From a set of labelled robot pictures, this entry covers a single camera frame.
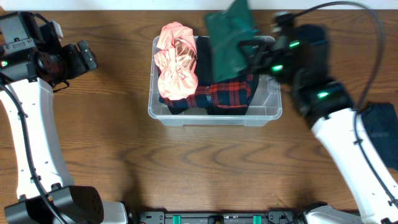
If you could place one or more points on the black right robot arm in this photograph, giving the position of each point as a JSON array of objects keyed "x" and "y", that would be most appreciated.
[{"x": 299, "y": 59}]

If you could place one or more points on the red navy plaid shirt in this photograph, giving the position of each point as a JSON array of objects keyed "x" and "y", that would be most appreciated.
[{"x": 233, "y": 93}]

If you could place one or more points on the black cloth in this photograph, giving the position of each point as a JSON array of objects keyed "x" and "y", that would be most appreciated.
[{"x": 204, "y": 67}]

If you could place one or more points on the black garment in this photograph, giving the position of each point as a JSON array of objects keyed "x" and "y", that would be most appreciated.
[{"x": 212, "y": 110}]

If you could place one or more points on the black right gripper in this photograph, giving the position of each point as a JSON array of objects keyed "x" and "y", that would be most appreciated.
[{"x": 260, "y": 63}]

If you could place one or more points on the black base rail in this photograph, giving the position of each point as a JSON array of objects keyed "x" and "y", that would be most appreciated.
[{"x": 269, "y": 217}]

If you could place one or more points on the clear plastic storage bin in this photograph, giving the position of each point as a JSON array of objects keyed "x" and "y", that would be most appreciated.
[{"x": 265, "y": 106}]

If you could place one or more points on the dark navy cloth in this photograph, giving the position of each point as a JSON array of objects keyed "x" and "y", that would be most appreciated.
[{"x": 380, "y": 122}]

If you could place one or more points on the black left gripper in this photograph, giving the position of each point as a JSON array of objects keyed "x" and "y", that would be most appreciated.
[{"x": 86, "y": 55}]

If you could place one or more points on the pink printed shirt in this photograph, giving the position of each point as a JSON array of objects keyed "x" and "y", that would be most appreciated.
[{"x": 177, "y": 60}]

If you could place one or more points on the dark green shirt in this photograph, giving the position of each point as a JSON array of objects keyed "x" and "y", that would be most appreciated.
[{"x": 226, "y": 29}]

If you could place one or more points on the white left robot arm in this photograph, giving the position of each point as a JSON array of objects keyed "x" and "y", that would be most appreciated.
[{"x": 34, "y": 66}]

